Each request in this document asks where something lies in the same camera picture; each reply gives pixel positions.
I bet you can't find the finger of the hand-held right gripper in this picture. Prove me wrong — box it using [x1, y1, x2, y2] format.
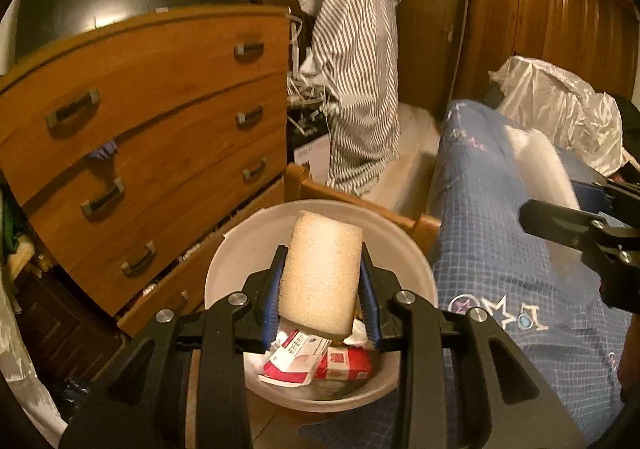
[519, 199, 640, 256]
[571, 178, 640, 226]

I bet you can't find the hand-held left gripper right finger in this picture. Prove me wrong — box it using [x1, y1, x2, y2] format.
[357, 241, 586, 449]

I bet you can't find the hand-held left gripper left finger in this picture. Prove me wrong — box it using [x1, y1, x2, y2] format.
[59, 244, 290, 449]

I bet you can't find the beige sponge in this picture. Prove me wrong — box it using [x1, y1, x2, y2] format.
[277, 210, 364, 342]

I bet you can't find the white plastic bucket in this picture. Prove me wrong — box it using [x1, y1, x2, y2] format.
[204, 199, 440, 412]

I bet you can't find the red white carton box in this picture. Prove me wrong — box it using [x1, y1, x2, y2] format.
[261, 328, 332, 386]

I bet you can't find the red cigarette box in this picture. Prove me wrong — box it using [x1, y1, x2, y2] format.
[314, 346, 372, 381]

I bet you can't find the blue star bed sheet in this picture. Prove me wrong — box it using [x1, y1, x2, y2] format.
[300, 99, 640, 449]

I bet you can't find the black bag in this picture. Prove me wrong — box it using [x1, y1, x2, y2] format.
[612, 92, 640, 170]

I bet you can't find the white cardboard box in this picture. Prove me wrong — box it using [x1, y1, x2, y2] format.
[294, 134, 332, 180]

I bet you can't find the brown wooden wardrobe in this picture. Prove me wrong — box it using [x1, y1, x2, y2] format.
[467, 0, 640, 95]

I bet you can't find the dark wooden cabinet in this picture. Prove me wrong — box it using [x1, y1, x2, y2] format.
[15, 269, 126, 380]

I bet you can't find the striped cloth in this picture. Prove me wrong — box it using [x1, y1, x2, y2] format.
[280, 0, 403, 197]

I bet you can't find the purple cloth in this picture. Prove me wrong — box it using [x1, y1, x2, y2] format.
[87, 139, 118, 162]

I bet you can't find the brown wooden door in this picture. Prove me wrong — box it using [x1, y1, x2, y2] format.
[382, 0, 468, 107]

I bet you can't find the wooden dresser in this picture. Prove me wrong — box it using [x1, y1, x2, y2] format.
[0, 4, 292, 337]

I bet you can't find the clear plastic sheet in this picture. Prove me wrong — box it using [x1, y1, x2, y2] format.
[0, 319, 66, 445]

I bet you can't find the cluttered cloth pile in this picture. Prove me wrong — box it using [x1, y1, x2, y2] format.
[0, 189, 47, 276]

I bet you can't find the wooden bed frame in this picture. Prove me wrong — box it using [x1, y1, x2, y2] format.
[284, 163, 442, 255]

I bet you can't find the grey cord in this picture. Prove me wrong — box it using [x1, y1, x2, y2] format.
[451, 0, 475, 100]

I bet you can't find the tangle of white cables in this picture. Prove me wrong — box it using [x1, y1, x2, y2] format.
[285, 14, 341, 135]

